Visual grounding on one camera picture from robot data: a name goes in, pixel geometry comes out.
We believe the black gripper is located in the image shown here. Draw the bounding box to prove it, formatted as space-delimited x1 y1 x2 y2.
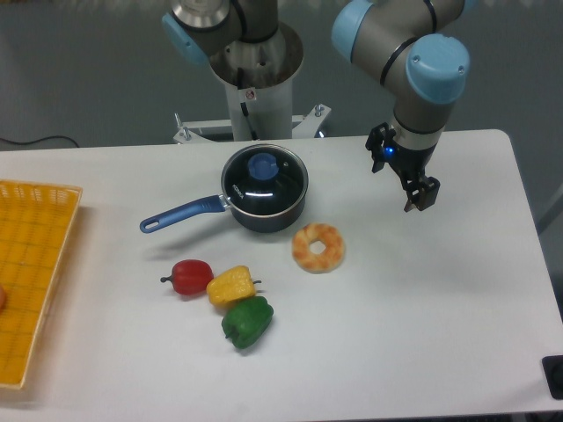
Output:
365 122 440 212

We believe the glass lid blue knob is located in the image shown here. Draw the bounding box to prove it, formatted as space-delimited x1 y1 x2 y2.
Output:
222 144 309 215

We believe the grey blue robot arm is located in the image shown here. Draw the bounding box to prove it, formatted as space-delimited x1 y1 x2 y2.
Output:
162 1 471 210

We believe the yellow bell pepper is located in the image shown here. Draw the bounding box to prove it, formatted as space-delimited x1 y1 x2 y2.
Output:
206 266 256 308

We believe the black device table corner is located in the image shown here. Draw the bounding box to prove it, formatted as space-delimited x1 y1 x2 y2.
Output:
542 355 563 400

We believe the green bell pepper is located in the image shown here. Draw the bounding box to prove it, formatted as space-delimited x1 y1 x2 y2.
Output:
222 296 274 349

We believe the red bell pepper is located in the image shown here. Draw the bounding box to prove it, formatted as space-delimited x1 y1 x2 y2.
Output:
160 259 214 295

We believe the yellow woven basket tray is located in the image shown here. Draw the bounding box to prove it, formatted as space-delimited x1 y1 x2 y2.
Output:
1 179 83 389

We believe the glazed bagel bread ring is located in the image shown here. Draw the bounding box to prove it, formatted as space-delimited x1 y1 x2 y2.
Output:
291 222 347 275

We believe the white metal base frame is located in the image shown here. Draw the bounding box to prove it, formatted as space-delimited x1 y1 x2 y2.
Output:
172 104 332 145

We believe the dark saucepan blue handle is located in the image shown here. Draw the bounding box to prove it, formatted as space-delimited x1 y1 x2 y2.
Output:
140 144 309 234

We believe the black cable on pedestal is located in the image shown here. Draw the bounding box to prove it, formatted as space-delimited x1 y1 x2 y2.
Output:
236 66 258 141

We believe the black cable on floor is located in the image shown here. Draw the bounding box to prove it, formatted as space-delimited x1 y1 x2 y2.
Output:
0 135 80 148

